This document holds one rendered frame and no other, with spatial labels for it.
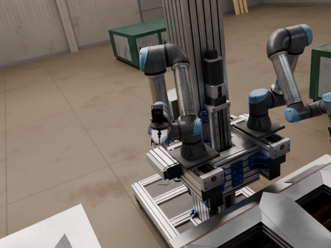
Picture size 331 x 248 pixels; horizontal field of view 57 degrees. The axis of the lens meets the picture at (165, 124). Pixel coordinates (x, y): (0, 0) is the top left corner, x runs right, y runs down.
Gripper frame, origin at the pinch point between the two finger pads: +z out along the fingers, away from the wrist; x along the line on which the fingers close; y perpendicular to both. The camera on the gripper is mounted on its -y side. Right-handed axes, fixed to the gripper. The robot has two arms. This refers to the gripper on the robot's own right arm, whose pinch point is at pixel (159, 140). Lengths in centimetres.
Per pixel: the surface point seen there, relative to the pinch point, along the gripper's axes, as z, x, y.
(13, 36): -988, 511, 124
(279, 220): -12, -56, 52
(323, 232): -2, -71, 50
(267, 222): -12, -50, 53
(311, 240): 1, -64, 51
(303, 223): -9, -65, 51
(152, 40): -654, 20, 86
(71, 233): -2, 40, 46
